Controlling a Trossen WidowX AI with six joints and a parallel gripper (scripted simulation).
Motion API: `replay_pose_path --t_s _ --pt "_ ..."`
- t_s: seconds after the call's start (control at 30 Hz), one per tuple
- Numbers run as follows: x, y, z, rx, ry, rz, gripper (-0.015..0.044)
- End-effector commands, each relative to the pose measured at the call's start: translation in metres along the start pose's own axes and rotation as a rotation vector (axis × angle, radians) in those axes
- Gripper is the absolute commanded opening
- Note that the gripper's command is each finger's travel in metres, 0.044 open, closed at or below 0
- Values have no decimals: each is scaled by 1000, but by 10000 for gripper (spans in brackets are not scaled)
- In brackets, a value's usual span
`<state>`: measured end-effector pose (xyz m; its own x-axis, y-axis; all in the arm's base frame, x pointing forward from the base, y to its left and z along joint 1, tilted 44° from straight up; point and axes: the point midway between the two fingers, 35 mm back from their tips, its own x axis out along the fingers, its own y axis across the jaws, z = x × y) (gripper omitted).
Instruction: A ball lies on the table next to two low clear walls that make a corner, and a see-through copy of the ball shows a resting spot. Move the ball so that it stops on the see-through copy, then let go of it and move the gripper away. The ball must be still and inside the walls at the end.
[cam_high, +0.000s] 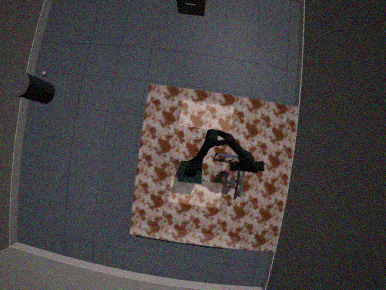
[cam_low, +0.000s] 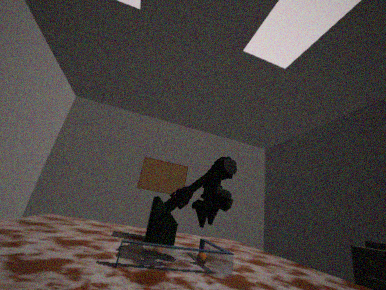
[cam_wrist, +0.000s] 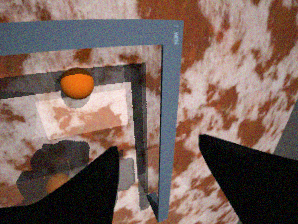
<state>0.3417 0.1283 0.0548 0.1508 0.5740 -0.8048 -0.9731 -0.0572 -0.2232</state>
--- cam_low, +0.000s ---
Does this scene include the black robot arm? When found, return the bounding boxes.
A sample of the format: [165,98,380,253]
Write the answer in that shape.
[164,156,237,213]

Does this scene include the low clear walls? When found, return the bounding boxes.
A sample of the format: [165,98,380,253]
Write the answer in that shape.
[116,242,234,277]

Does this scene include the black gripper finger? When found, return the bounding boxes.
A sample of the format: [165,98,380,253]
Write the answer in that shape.
[194,205,207,228]
[206,198,226,225]

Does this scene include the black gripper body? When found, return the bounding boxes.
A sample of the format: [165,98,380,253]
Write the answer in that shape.
[192,179,232,210]

